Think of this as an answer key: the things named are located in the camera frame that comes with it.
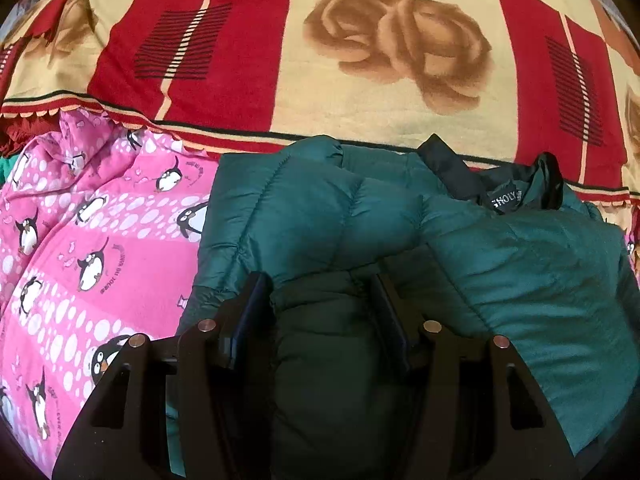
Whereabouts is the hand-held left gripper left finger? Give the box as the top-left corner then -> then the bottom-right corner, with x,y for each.
52,271 -> 275,480

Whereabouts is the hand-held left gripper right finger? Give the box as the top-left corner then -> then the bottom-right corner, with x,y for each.
370,272 -> 582,480

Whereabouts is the green puffer jacket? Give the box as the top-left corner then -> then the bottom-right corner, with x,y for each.
165,134 -> 640,480

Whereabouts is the pink penguin-print blanket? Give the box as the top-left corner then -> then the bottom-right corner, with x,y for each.
0,109 -> 222,480

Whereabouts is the red yellow rose-print blanket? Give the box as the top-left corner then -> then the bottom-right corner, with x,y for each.
0,0 -> 640,211

